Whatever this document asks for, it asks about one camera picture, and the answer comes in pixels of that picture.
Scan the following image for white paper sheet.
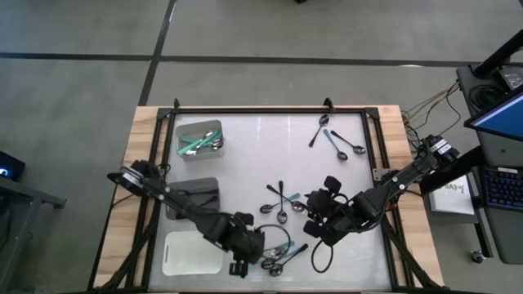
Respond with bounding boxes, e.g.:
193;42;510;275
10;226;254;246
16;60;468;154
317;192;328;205
428;175;476;216

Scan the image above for black power adapter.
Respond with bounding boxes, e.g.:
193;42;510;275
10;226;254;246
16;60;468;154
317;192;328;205
498;67;523;91

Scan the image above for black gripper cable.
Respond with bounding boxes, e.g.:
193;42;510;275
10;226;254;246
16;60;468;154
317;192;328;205
310;239;334;274
253;223;293;259

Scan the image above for silver metal spoon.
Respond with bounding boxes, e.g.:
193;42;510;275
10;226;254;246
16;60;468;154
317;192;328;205
330;130;368;156
261;248;302;270

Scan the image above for black keyboard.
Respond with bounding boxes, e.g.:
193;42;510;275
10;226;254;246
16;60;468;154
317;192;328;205
484;167;523;212

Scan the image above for grey side table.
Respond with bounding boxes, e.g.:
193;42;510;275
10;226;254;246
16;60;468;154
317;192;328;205
0;175;68;293

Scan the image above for black device with blue light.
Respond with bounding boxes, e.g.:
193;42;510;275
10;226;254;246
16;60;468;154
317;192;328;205
0;149;26;181

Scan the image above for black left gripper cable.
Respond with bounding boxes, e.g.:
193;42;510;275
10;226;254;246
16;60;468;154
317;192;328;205
253;223;293;259

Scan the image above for wooden workbench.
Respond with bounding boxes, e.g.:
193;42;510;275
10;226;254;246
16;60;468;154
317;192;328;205
92;105;445;289

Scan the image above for dark grey plastic bin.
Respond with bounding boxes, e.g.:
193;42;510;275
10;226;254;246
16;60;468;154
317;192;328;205
164;176;221;221

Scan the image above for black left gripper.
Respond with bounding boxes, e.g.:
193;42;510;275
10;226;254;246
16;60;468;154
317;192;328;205
222;211;266;279

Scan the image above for white plastic bin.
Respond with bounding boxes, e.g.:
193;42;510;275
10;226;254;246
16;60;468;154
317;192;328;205
161;230;225;277

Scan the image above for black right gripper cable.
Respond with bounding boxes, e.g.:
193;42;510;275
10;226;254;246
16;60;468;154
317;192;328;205
310;239;334;274

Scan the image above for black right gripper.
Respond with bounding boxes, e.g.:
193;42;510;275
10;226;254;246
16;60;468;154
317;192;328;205
303;176;363;246

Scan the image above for grey equipment cart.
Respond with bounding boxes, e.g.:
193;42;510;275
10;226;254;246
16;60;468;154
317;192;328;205
456;65;523;265

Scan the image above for monitor with blue screen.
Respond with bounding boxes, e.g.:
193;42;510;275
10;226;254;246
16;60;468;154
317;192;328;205
463;87;523;143

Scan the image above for black pole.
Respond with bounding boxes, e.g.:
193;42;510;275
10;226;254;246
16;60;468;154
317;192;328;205
473;30;523;78

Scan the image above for all-metal utensil handle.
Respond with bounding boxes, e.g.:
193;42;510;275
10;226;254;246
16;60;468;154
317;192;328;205
308;114;330;149

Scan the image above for black aluminium table frame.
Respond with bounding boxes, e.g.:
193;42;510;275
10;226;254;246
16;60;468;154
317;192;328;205
87;105;445;293

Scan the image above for light grey plastic bin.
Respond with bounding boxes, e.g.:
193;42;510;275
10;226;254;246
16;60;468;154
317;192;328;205
174;119;226;163

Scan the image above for coiled black cable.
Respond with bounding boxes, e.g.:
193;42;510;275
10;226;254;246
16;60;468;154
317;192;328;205
468;83;498;109

